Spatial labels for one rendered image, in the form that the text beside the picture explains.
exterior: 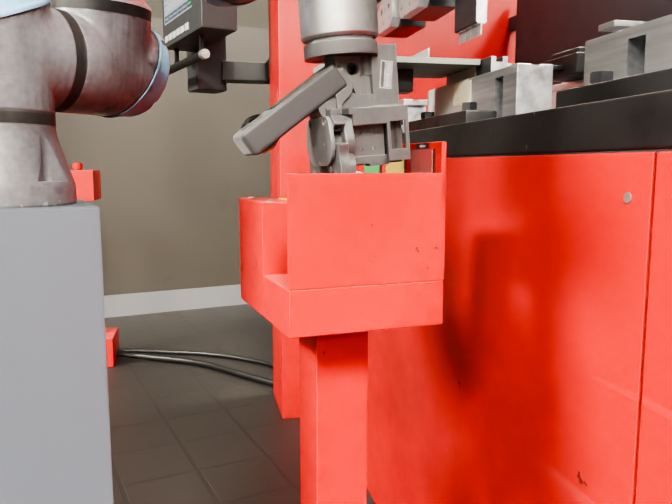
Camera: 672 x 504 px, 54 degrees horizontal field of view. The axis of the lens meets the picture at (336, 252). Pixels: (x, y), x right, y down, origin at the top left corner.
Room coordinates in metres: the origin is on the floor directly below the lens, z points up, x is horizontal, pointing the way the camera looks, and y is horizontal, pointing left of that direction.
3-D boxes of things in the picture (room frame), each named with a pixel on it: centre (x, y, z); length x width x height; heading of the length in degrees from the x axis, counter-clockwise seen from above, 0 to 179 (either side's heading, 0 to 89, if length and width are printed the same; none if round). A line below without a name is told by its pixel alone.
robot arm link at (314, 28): (0.65, 0.00, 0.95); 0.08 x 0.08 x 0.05
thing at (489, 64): (1.24, -0.25, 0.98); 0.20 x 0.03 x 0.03; 12
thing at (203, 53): (2.37, 0.53, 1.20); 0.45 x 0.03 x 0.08; 29
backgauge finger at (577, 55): (1.29, -0.41, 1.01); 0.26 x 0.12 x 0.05; 102
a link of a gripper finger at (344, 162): (0.63, 0.00, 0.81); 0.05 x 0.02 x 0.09; 21
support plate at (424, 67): (1.23, -0.10, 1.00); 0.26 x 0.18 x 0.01; 102
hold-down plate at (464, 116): (1.21, -0.20, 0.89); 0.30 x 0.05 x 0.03; 12
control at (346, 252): (0.70, 0.00, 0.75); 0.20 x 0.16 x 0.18; 21
